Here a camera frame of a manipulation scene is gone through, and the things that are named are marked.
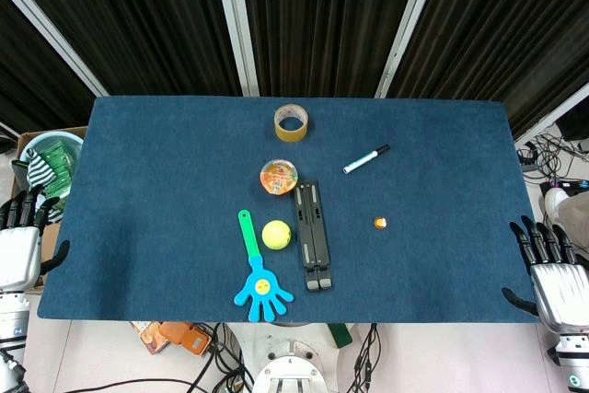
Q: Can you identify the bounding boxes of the light blue plastic basin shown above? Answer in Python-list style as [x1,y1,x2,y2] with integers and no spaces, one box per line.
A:
[18,130,85,201]

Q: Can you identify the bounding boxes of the cardboard box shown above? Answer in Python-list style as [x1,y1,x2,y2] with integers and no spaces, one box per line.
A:
[8,125,89,294]

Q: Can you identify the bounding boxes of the white marker with black cap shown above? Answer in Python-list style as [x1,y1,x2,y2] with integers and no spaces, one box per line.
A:
[342,144,391,176]

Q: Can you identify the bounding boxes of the white shoe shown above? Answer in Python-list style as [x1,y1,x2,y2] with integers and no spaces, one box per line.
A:
[544,187,570,225]

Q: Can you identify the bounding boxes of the tangled black floor cables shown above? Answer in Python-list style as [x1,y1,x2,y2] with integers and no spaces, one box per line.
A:
[515,133,589,194]

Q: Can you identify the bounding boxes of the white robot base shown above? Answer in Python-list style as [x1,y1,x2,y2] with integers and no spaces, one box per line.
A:
[251,322,333,393]

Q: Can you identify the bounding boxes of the orange round jelly cup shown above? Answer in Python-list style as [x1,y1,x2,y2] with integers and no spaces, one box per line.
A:
[260,158,301,196]

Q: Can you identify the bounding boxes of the yellow tennis ball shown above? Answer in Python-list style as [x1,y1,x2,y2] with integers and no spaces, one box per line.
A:
[261,219,293,252]

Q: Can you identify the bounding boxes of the clear packing tape roll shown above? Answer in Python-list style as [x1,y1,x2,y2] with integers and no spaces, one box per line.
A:
[273,103,310,142]

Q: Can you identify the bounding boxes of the blue felt table mat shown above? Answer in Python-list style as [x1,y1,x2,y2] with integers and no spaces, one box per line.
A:
[36,96,540,324]

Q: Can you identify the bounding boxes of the dark green rectangular block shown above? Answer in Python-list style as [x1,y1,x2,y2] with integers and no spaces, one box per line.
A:
[327,322,353,349]

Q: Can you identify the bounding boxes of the green white striped cloth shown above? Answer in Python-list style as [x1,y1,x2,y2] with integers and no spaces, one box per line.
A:
[25,147,64,224]

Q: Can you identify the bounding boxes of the brown printed packet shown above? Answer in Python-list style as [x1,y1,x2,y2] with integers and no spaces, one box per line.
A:
[130,321,166,356]

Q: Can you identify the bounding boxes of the beige trouser leg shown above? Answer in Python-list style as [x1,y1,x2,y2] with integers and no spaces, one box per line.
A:
[558,190,589,252]

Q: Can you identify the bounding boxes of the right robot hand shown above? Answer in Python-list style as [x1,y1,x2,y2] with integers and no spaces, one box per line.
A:
[501,214,589,335]

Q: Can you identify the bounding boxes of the blue green hand clapper toy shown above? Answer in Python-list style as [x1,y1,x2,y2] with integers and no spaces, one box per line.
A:
[233,209,295,324]

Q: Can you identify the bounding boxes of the green packets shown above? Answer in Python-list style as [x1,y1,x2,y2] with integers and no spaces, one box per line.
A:
[37,142,77,201]

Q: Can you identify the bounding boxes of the orange device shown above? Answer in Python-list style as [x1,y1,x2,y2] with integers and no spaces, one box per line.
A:
[158,321,214,358]

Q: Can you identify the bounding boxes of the black folding stand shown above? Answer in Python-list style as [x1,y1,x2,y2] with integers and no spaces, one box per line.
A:
[294,179,333,293]

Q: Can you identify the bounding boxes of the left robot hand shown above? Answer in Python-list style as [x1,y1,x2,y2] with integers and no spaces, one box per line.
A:
[0,184,71,294]

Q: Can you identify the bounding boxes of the black box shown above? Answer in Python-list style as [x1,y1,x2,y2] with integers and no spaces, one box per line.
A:
[555,106,589,142]

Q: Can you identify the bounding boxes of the black pleated curtain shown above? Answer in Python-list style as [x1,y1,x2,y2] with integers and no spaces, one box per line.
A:
[237,0,430,98]
[0,0,96,141]
[386,0,589,140]
[0,0,244,98]

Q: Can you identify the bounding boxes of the white frame post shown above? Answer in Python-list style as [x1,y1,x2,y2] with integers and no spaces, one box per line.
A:
[0,0,110,98]
[210,0,261,98]
[374,0,447,99]
[514,83,589,145]

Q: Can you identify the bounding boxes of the black cable bundle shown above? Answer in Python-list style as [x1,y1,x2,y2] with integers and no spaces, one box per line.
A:
[27,322,255,393]
[347,322,384,393]

